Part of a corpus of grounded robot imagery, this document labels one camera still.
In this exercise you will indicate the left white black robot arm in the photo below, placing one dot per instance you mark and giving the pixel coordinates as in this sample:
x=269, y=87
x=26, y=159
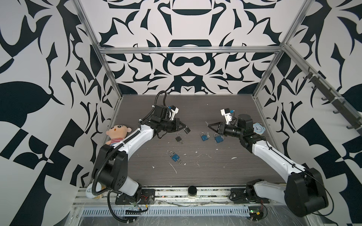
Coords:
x=110, y=172

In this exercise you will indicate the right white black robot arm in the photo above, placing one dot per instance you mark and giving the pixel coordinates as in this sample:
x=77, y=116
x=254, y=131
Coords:
x=304, y=192

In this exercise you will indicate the white lid yellow jar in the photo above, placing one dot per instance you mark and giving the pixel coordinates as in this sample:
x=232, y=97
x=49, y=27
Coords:
x=90, y=195

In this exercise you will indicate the plush doll striped shirt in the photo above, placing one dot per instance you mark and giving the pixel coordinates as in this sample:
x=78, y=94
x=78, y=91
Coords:
x=117, y=133

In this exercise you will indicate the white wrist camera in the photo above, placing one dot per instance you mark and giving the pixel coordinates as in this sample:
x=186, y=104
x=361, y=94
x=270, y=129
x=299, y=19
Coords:
x=228, y=115
x=172, y=111

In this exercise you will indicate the green circuit board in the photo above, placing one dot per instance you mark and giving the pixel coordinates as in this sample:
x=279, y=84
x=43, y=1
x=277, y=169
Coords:
x=257, y=214

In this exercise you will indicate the black padlock with key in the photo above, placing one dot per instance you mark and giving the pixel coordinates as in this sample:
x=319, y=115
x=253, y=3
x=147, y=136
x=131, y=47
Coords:
x=187, y=130

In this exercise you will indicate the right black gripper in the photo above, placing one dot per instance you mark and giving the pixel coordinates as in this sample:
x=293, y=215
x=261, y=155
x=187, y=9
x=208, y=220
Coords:
x=222, y=128

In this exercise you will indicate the front blue padlock with key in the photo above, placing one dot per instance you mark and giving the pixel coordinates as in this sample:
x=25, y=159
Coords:
x=175, y=157

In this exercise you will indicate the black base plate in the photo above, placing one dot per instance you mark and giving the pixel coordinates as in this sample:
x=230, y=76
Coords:
x=142, y=196
x=247, y=194

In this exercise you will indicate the black round knob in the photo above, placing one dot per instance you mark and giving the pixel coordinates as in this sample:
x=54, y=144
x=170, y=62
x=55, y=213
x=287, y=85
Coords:
x=192, y=191

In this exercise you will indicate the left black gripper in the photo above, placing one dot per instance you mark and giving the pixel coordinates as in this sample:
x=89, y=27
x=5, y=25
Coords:
x=176, y=121

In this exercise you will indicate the small black padlock back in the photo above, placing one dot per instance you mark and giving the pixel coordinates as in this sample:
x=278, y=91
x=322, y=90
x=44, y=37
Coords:
x=179, y=138

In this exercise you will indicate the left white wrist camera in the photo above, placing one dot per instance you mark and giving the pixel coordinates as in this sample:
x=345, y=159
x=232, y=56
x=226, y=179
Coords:
x=172, y=111

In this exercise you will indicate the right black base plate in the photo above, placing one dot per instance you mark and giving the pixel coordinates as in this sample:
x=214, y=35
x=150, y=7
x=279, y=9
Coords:
x=247, y=194

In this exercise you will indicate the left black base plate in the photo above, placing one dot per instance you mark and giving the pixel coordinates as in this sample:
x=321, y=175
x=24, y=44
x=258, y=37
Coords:
x=142, y=196

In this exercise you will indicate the small blue alarm clock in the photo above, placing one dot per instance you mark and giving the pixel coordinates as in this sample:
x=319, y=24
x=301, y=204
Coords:
x=259, y=128

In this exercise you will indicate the wall hook rail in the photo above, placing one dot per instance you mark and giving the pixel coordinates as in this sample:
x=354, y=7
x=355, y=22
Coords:
x=341, y=105

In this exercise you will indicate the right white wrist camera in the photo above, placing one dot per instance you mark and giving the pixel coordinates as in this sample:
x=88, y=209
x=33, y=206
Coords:
x=228, y=115

